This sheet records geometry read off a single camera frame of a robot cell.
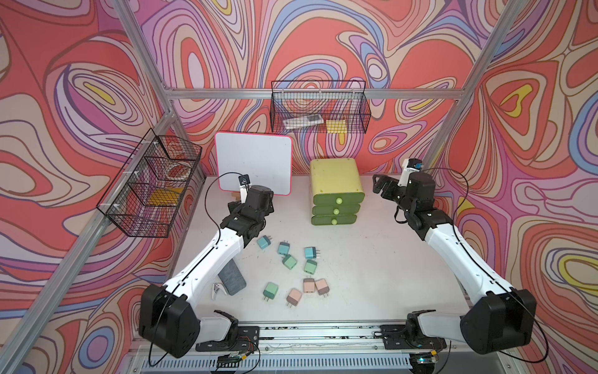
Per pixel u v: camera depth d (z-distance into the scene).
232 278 0.84
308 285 0.84
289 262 0.89
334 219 0.98
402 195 0.66
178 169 0.87
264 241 0.94
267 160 1.07
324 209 0.93
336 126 0.91
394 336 0.74
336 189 0.86
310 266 0.88
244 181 0.67
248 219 0.59
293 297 0.80
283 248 0.93
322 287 0.82
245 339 0.73
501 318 0.39
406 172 0.69
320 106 0.97
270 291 0.82
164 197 0.72
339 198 0.86
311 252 0.91
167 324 0.39
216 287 0.83
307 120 0.89
